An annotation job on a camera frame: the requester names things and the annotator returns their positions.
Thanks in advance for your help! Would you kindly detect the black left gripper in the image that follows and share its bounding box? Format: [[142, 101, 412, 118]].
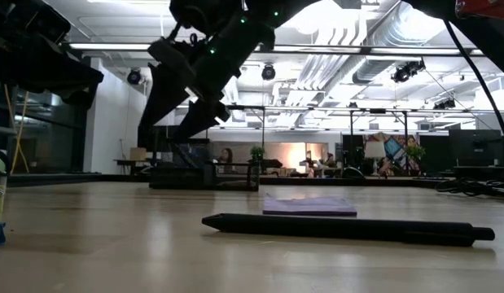
[[0, 0, 104, 107]]

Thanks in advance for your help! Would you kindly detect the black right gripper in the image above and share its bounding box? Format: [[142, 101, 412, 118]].
[[138, 42, 243, 142]]

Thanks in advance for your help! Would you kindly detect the slim black pen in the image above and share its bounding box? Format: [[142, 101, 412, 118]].
[[169, 141, 195, 168]]

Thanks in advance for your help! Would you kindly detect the purple sticky note pad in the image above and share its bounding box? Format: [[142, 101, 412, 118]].
[[262, 194, 358, 217]]

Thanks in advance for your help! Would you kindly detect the black click pen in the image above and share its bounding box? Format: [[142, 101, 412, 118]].
[[201, 212, 496, 248]]

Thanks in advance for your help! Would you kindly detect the black mesh desk organizer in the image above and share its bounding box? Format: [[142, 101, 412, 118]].
[[148, 137, 261, 192]]

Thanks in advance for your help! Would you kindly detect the cardboard box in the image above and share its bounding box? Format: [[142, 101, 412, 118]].
[[129, 146, 148, 162]]

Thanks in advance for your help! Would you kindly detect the dark background table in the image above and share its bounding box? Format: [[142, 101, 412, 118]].
[[114, 158, 151, 177]]

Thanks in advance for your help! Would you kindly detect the small green potted plant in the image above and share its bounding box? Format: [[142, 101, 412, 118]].
[[249, 145, 266, 163], [405, 144, 427, 164]]

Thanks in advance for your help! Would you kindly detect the white shade table lamp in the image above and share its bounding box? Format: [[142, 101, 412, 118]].
[[364, 140, 388, 177]]

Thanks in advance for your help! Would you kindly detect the dark monitor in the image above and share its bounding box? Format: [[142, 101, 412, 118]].
[[449, 129, 503, 168]]

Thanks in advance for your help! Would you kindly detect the yellow cable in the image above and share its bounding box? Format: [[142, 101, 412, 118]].
[[2, 83, 31, 175]]

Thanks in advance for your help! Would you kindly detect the black background rig frame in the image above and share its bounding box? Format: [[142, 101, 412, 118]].
[[176, 103, 411, 180]]

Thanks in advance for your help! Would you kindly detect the colourful wall art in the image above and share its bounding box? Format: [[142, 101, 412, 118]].
[[362, 132, 420, 174]]

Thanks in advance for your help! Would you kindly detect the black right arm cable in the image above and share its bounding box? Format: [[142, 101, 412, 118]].
[[442, 18, 504, 142]]

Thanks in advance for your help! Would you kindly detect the black cable bundle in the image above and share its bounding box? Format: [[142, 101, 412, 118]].
[[434, 177, 504, 200]]

